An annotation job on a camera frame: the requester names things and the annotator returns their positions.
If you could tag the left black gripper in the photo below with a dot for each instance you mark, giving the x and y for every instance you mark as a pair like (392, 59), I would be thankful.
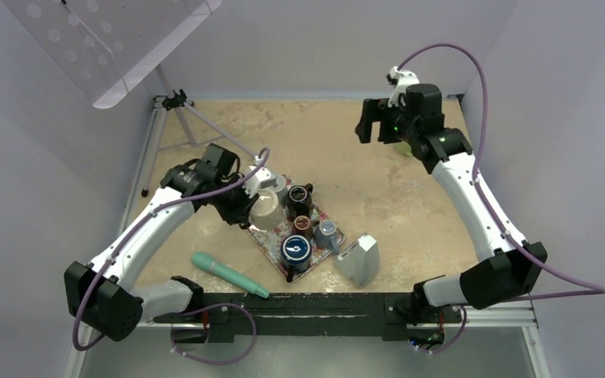
(240, 213)

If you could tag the aluminium frame rail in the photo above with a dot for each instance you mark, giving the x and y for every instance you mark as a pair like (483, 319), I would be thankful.
(500, 341)

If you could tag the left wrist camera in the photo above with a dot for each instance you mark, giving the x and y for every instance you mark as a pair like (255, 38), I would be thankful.
(259, 179)

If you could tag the blue-grey small mug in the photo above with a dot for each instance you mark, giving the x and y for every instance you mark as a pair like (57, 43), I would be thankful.
(326, 236)

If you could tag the perforated clear panel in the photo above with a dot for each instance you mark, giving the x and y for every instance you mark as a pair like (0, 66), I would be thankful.
(107, 48)

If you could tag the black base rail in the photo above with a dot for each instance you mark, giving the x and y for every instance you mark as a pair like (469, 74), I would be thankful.
(383, 315)

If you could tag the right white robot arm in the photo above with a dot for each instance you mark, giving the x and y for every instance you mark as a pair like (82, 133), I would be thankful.
(508, 264)

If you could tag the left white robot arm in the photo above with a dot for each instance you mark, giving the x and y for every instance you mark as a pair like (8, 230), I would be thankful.
(102, 295)

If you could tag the brown small mug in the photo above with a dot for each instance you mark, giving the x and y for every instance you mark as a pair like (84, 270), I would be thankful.
(304, 226)

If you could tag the light green mug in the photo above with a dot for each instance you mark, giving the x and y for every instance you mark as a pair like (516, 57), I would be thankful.
(403, 149)

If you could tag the dark blue mug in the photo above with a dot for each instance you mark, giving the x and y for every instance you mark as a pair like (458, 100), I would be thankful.
(295, 256)

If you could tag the grey mug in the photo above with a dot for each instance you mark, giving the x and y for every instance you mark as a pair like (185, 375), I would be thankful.
(281, 189)

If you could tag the floral tray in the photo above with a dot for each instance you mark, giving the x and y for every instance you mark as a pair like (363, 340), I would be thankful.
(269, 242)

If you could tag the silver wedge box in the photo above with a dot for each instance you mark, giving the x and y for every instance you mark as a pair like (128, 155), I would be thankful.
(359, 262)

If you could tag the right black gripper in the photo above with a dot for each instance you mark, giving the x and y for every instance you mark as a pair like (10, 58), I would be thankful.
(375, 110)

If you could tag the teal cylindrical bottle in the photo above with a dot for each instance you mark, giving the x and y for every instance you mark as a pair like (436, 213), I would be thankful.
(208, 264)

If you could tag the cream mug black handle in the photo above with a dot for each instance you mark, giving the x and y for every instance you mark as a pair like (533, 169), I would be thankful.
(267, 213)

